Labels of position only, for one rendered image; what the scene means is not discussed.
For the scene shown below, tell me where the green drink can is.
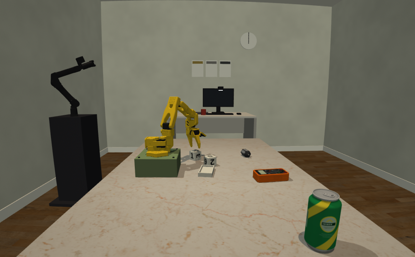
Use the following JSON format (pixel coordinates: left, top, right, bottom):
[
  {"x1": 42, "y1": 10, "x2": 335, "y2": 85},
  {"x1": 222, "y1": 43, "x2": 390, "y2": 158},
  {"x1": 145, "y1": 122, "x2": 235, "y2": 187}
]
[{"x1": 304, "y1": 188, "x2": 342, "y2": 252}]

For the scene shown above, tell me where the orange digital multimeter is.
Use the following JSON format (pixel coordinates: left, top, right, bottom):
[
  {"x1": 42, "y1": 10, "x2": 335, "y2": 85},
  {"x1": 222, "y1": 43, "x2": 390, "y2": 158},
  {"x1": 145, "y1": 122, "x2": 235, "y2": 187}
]
[{"x1": 253, "y1": 168, "x2": 289, "y2": 183}]

